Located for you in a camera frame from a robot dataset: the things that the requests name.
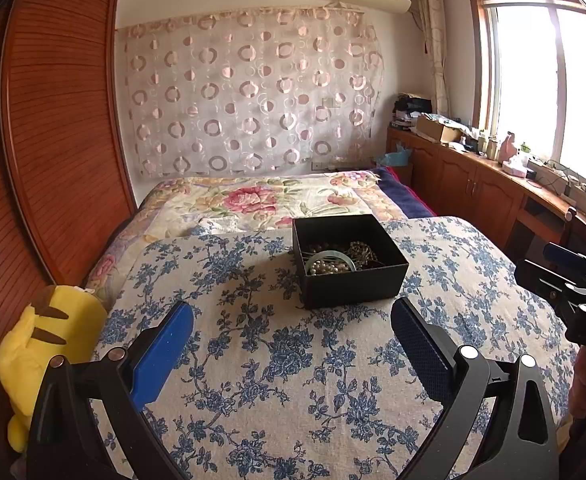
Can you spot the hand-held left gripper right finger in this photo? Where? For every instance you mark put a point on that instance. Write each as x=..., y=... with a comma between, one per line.
x=423, y=350

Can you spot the white power strip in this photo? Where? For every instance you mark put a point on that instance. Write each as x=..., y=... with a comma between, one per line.
x=555, y=172

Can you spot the pile of papers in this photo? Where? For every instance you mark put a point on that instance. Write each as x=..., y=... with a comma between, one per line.
x=410, y=110

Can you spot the sheer circle pattern curtain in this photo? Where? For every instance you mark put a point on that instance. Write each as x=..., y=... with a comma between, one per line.
x=248, y=90

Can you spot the cardboard box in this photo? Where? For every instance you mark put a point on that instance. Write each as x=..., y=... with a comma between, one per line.
x=435, y=130

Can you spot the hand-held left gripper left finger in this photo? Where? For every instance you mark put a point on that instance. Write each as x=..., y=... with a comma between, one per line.
x=165, y=350

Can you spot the navy blanket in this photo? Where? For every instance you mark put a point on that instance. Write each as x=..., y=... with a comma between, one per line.
x=398, y=195

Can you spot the pink floral bedspread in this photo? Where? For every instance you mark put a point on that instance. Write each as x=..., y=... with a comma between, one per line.
x=253, y=200

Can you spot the wooden frame window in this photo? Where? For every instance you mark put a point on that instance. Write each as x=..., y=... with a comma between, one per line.
x=523, y=75

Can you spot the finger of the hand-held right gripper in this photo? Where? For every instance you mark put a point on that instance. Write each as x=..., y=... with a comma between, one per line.
x=543, y=280
x=568, y=259

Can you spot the yellow plush toy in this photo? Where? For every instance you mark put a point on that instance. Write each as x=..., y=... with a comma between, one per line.
x=23, y=355

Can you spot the blue floral cloth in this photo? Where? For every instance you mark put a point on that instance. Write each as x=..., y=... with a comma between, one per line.
x=273, y=385

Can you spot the pink figurine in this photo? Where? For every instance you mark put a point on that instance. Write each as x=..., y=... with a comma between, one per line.
x=508, y=145

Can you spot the black jewelry box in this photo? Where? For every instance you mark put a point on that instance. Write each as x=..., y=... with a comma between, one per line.
x=353, y=285

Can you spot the wooden cabinet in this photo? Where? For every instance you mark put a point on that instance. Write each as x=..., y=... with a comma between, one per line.
x=473, y=185

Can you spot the green glass bangle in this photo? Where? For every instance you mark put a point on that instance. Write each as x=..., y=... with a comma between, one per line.
x=330, y=253

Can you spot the pink tissue box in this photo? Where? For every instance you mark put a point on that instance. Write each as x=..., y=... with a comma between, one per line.
x=515, y=167

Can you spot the light blue plastic bag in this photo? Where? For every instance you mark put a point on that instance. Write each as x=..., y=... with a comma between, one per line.
x=395, y=157

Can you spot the beige window curtain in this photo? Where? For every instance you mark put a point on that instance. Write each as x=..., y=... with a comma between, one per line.
x=435, y=35

